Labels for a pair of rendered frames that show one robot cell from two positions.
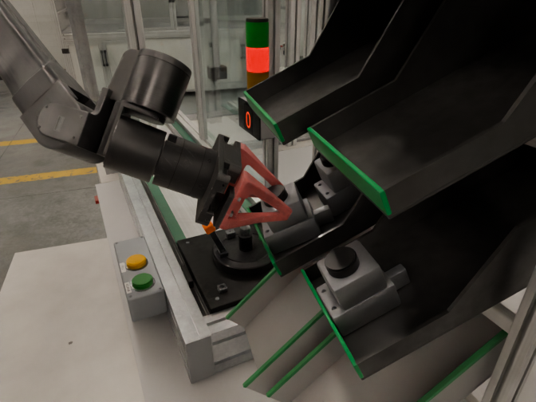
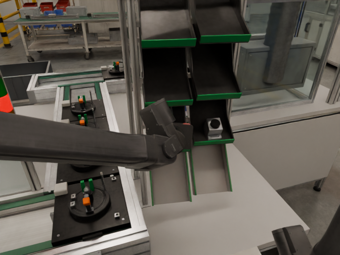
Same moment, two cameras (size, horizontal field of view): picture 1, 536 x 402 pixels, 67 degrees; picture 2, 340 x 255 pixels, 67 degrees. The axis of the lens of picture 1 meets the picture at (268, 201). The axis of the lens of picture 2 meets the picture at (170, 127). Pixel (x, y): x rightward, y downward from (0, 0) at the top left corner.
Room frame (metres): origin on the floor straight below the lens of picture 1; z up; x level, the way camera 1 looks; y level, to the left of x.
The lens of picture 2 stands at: (0.33, 0.63, 1.67)
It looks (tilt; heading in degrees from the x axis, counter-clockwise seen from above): 32 degrees down; 278
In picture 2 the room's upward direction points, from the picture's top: straight up
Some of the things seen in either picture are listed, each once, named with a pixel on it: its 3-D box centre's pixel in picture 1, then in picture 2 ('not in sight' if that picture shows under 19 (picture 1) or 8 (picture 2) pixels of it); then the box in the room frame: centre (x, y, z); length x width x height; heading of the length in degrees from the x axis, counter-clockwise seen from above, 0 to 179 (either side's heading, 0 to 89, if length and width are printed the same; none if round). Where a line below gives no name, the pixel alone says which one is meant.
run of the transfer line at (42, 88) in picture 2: not in sight; (180, 72); (0.53, -1.48, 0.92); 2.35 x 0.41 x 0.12; 26
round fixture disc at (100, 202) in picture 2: (246, 251); (89, 202); (0.70, 0.05, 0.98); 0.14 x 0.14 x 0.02
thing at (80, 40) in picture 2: not in sight; (83, 38); (3.02, -4.88, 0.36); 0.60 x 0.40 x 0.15; 20
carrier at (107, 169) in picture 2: not in sight; (85, 152); (0.81, -0.18, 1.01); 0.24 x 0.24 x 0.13; 26
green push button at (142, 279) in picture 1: (143, 282); not in sight; (0.62, 0.25, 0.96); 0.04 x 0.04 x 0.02
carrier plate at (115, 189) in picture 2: (246, 258); (90, 205); (0.70, 0.05, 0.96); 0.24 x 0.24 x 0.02; 26
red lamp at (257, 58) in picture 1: (258, 58); (0, 102); (0.92, 0.02, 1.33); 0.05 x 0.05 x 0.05
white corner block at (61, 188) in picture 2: not in sight; (61, 190); (0.83, 0.00, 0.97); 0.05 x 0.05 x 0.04; 26
